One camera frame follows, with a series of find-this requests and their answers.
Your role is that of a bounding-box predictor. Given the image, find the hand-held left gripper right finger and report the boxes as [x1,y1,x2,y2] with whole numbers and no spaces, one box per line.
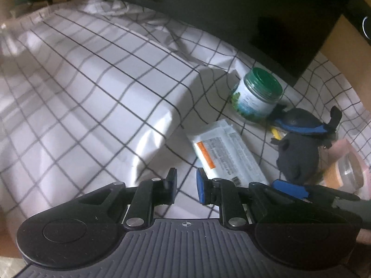
[196,167,308,229]

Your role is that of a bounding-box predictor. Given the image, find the white wet wipes packet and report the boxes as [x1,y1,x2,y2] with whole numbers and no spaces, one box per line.
[186,119,270,193]

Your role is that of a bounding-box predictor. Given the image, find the dark grey plush toy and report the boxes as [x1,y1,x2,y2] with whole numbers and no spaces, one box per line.
[268,107,343,184]

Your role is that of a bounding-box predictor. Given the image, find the white checked bedsheet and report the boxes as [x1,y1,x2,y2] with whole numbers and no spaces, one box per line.
[0,0,371,226]

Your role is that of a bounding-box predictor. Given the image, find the yellow rimmed white pouch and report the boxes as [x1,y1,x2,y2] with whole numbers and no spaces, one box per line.
[270,126,283,143]

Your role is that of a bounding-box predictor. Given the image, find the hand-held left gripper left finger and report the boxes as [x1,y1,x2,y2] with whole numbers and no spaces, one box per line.
[77,167,178,230]

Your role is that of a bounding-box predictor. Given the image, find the green lid jar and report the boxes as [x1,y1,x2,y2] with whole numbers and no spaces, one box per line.
[230,67,283,123]

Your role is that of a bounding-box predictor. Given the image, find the black panel with white rings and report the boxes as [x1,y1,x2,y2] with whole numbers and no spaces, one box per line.
[344,0,371,40]

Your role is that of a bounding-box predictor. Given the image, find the large black box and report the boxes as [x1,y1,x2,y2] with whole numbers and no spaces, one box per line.
[56,0,358,88]

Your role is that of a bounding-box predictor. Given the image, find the brown wooden board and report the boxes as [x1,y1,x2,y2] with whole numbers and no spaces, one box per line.
[317,0,371,113]

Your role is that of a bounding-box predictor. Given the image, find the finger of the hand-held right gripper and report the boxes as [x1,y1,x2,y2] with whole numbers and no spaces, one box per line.
[272,180,363,208]

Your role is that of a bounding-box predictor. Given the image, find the clear jar with tan label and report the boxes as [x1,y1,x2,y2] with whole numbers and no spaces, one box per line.
[323,151,366,194]

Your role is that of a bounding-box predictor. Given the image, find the pink cardboard box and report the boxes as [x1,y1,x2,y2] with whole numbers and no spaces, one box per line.
[319,137,371,193]

